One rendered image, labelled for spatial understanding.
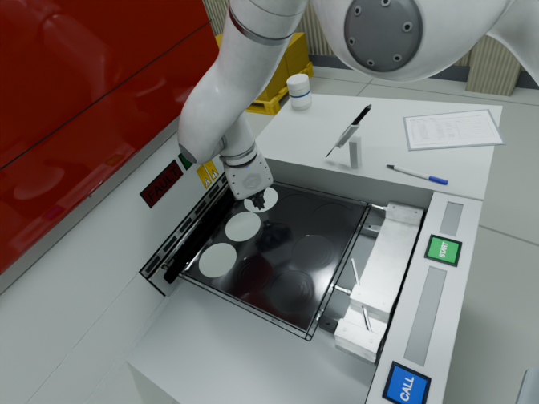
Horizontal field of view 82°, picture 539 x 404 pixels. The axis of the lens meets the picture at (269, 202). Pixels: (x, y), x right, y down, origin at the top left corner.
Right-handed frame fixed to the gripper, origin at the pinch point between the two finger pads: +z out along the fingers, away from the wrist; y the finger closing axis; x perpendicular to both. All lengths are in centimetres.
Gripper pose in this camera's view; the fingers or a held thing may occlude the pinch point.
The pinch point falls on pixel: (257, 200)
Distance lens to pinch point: 80.7
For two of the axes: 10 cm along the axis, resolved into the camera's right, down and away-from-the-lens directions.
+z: 2.4, 6.7, 7.1
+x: -3.9, -6.0, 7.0
